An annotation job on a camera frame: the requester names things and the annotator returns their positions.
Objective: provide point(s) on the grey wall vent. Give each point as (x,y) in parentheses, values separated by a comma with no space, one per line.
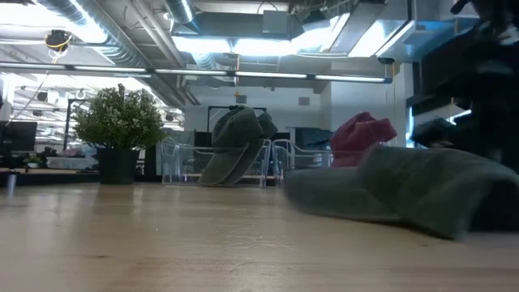
(303,101)

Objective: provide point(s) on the grey-green denim cap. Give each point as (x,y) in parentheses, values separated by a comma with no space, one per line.
(425,194)

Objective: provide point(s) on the black plant pot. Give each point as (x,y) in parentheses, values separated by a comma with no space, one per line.
(117,166)

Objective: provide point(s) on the small potted plant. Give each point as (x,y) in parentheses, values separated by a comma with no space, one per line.
(32,161)

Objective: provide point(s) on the silver round air duct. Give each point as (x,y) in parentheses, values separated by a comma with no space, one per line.
(113,36)

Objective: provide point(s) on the red cotton cap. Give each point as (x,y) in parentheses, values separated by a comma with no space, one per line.
(359,138)

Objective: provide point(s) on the long ceiling light strip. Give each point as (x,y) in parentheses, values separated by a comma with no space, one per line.
(101,69)

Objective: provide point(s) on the green leafy potted plant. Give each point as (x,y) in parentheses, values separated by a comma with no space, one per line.
(119,117)

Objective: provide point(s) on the dark monitor screen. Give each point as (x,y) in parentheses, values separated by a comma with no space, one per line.
(312,138)

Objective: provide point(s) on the black computer monitor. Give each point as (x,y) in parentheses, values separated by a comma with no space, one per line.
(18,136)

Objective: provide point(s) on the olive green cap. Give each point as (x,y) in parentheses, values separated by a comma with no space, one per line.
(237,142)

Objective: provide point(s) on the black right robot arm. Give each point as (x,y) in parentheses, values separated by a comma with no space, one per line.
(486,61)

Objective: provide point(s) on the black yellow ceiling device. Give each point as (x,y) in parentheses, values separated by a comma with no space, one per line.
(57,39)

